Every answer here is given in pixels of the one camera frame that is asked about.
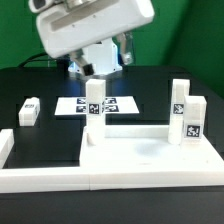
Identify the white marker base plate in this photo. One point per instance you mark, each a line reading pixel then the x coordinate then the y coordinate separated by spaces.
pixel 113 105

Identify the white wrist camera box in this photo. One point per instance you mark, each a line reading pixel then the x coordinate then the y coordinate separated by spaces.
pixel 37 6

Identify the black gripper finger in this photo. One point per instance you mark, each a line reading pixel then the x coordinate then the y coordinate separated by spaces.
pixel 85 67
pixel 126 46

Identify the white desk top tray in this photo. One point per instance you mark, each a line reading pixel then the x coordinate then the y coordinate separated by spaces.
pixel 131 145

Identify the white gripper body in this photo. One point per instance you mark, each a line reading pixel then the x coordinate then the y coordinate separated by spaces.
pixel 63 32

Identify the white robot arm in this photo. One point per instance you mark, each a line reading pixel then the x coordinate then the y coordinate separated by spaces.
pixel 103 56

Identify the white L-shaped corner fence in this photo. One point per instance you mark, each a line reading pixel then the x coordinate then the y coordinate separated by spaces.
pixel 97 177

